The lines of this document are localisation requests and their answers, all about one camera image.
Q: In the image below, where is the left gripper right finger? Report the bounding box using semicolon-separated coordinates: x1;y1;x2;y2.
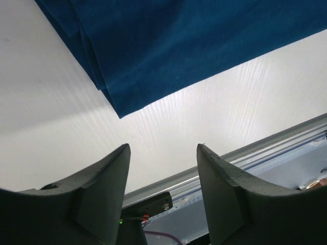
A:
197;144;326;244

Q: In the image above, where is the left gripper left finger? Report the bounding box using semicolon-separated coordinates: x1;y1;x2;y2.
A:
1;144;130;244

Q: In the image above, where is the blue t-shirt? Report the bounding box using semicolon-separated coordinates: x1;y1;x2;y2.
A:
37;1;326;117

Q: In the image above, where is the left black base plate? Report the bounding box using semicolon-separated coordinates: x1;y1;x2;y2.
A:
121;192;173;219

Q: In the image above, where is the aluminium mounting rail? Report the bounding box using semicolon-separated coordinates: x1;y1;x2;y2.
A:
123;114;326;208

